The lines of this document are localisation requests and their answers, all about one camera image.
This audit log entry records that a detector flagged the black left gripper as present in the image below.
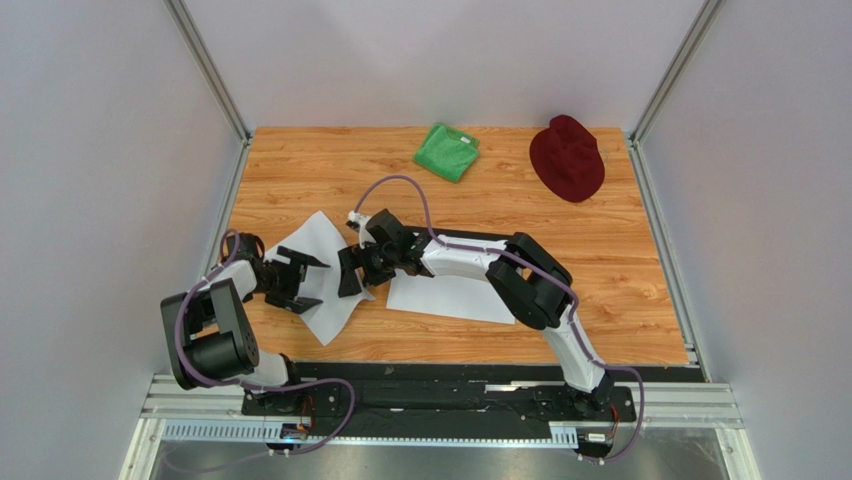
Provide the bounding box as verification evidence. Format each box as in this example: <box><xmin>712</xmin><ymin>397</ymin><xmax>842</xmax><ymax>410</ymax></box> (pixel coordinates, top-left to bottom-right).
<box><xmin>250</xmin><ymin>248</ymin><xmax>324</xmax><ymax>314</ymax></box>

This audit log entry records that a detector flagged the white paper sheet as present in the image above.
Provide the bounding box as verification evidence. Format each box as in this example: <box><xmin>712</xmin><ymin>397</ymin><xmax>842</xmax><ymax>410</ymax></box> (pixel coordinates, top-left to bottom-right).
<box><xmin>386</xmin><ymin>274</ymin><xmax>516</xmax><ymax>325</ymax></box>
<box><xmin>266</xmin><ymin>211</ymin><xmax>375</xmax><ymax>346</ymax></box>

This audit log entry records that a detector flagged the black clipboard folder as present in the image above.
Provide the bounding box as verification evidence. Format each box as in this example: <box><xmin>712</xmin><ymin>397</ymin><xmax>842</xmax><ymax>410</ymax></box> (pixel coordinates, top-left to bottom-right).
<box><xmin>406</xmin><ymin>226</ymin><xmax>513</xmax><ymax>241</ymax></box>

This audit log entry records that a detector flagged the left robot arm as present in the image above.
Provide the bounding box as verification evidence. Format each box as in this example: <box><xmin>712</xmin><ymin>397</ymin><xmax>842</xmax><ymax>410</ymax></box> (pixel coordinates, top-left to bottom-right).
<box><xmin>160</xmin><ymin>229</ymin><xmax>329</xmax><ymax>392</ymax></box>

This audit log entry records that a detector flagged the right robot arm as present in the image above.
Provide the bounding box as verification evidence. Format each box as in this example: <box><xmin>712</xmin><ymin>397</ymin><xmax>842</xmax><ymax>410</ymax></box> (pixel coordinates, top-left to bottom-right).
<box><xmin>337</xmin><ymin>210</ymin><xmax>614</xmax><ymax>411</ymax></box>

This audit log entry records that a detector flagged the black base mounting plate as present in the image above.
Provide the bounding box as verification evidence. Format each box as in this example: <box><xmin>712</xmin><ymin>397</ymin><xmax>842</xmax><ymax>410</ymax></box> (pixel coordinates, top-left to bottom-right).
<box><xmin>222</xmin><ymin>359</ymin><xmax>707</xmax><ymax>442</ymax></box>

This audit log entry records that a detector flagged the green folded cloth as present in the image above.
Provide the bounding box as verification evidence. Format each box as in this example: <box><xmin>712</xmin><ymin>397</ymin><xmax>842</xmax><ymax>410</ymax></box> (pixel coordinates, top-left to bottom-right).
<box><xmin>413</xmin><ymin>123</ymin><xmax>480</xmax><ymax>183</ymax></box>

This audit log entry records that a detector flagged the dark red hat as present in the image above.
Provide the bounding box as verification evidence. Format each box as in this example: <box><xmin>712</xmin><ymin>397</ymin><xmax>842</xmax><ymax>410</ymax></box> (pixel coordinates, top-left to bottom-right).
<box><xmin>529</xmin><ymin>114</ymin><xmax>605</xmax><ymax>203</ymax></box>

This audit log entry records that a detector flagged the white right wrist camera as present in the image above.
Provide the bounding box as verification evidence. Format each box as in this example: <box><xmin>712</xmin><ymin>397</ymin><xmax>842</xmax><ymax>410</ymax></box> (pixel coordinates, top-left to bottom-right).
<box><xmin>346</xmin><ymin>211</ymin><xmax>376</xmax><ymax>247</ymax></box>

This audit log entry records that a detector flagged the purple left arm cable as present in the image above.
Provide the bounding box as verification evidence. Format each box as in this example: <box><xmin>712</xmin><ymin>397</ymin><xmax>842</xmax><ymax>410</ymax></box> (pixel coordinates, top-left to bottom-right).
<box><xmin>162</xmin><ymin>228</ymin><xmax>357</xmax><ymax>467</ymax></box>

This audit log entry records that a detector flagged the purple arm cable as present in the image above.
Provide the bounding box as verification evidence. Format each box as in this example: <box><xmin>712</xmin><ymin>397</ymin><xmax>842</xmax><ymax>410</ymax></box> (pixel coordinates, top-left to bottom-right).
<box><xmin>162</xmin><ymin>228</ymin><xmax>357</xmax><ymax>467</ymax></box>
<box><xmin>349</xmin><ymin>174</ymin><xmax>646</xmax><ymax>465</ymax></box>

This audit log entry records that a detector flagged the aluminium frame rail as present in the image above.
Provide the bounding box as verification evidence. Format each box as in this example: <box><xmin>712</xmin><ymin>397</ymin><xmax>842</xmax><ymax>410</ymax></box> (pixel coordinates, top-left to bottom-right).
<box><xmin>120</xmin><ymin>363</ymin><xmax>760</xmax><ymax>479</ymax></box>

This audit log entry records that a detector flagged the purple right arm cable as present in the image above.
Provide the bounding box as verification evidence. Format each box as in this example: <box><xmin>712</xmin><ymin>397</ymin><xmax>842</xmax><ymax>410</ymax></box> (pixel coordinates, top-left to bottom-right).
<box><xmin>349</xmin><ymin>174</ymin><xmax>646</xmax><ymax>465</ymax></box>

